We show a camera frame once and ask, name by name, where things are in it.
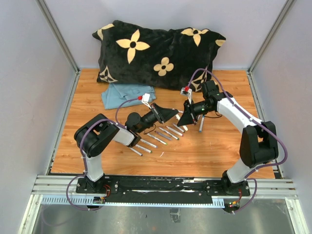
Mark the green capped white marker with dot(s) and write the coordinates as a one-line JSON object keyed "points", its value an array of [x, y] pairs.
{"points": [[144, 149]]}

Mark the light blue capped marker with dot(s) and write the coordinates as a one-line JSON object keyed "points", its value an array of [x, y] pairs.
{"points": [[148, 143]]}

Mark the sky blue capped marker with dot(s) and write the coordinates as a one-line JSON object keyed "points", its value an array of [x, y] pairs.
{"points": [[201, 123]]}

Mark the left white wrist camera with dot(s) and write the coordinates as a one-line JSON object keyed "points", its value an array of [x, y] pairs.
{"points": [[145, 100]]}

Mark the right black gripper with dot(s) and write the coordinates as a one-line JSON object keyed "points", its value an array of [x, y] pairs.
{"points": [[188, 117]]}

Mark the aluminium frame rail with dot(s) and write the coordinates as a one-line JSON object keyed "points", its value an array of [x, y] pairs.
{"points": [[53, 26]]}

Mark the grey marker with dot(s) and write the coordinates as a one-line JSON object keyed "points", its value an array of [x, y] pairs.
{"points": [[163, 135]]}

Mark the blue capped white marker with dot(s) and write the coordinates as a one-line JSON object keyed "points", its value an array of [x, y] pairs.
{"points": [[135, 151]]}

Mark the black floral pillow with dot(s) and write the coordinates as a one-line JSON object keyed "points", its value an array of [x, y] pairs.
{"points": [[169, 59]]}

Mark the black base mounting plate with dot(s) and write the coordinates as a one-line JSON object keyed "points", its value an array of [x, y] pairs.
{"points": [[153, 190]]}

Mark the light blue folded cloth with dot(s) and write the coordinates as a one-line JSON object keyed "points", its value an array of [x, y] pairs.
{"points": [[116, 94]]}

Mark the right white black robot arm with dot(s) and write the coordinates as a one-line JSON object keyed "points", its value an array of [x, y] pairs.
{"points": [[258, 145]]}

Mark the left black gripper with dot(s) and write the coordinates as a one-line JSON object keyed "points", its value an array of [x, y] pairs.
{"points": [[166, 113]]}

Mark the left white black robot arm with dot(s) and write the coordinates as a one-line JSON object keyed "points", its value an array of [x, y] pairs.
{"points": [[94, 136]]}

